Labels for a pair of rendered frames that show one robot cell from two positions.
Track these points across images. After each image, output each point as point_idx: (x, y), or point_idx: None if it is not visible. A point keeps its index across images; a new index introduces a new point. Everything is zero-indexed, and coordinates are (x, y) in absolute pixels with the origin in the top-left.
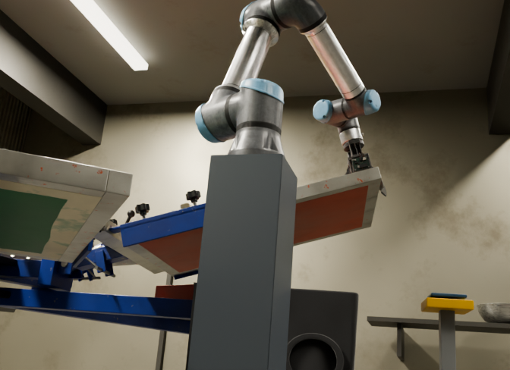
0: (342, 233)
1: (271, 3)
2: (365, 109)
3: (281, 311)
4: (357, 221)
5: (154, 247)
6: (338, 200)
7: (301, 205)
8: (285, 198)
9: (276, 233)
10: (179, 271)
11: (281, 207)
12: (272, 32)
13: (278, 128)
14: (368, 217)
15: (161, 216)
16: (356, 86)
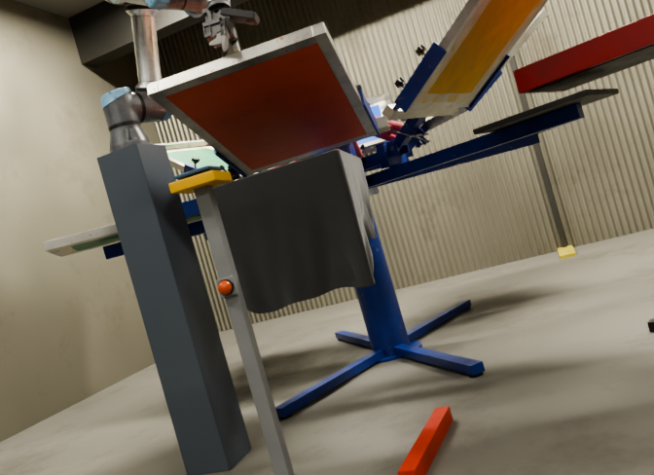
0: (335, 52)
1: None
2: (157, 9)
3: (144, 245)
4: (285, 57)
5: (267, 163)
6: (200, 101)
7: (202, 120)
8: (116, 177)
9: (111, 209)
10: (363, 134)
11: (112, 188)
12: (131, 13)
13: (111, 126)
14: (276, 54)
15: None
16: (143, 0)
